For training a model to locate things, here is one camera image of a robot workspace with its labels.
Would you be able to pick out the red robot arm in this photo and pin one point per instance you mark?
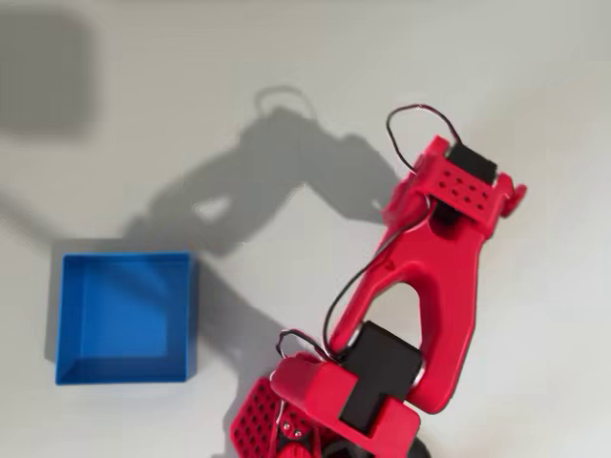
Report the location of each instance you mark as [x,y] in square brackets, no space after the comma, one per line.
[444,286]

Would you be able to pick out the blue square tray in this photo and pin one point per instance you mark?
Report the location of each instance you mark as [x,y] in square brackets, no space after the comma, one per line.
[124,319]

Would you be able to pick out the black round object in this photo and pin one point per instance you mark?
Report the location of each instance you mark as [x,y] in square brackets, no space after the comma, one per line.
[424,451]

